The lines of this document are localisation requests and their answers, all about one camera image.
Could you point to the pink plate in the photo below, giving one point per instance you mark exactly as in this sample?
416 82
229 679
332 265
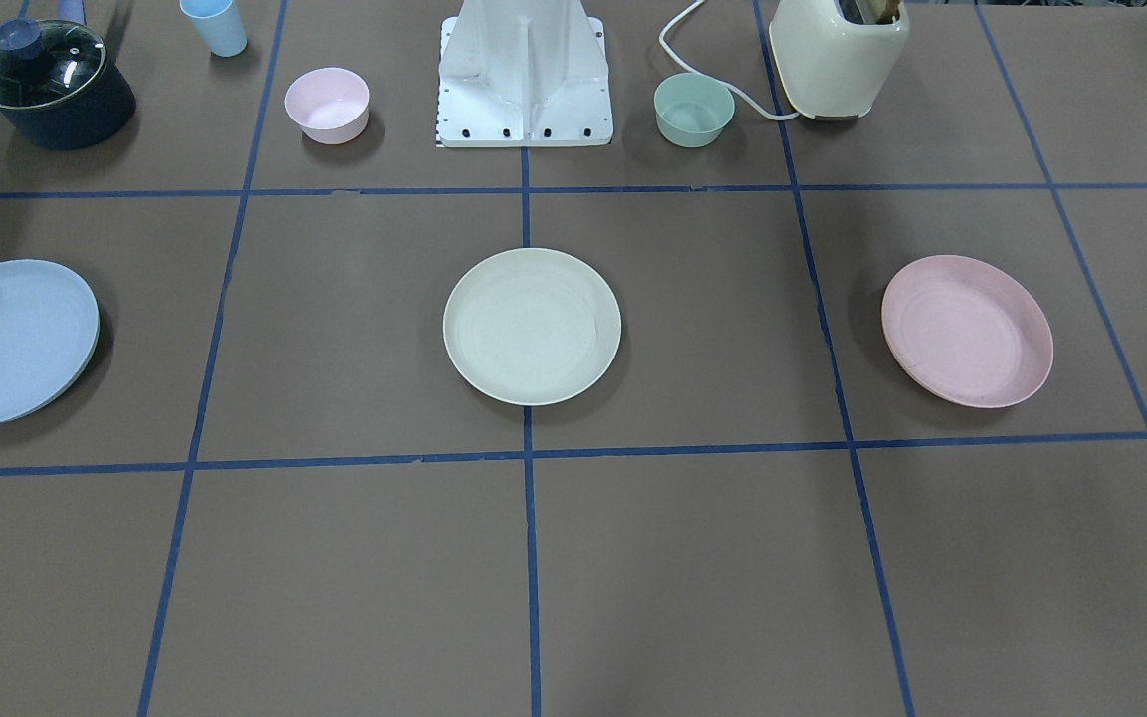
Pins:
967 332

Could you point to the light blue plate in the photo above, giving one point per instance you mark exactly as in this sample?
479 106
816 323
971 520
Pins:
49 329

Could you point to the cream white plate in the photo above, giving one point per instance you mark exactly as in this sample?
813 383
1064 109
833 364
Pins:
532 326

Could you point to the green plastic bowl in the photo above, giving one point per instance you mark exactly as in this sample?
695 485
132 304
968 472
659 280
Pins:
691 110

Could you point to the pink plastic bowl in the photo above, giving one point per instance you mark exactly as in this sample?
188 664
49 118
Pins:
330 105

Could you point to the cream toaster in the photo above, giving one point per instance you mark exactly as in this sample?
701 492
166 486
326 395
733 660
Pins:
833 57

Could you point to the light blue plastic cup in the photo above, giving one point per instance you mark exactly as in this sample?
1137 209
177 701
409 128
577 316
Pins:
219 24

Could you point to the dark blue saucepan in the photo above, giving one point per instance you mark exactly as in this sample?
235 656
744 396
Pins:
92 116

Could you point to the glass pot lid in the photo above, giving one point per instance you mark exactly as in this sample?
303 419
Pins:
44 62

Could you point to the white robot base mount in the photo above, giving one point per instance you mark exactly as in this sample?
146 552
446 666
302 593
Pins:
523 74

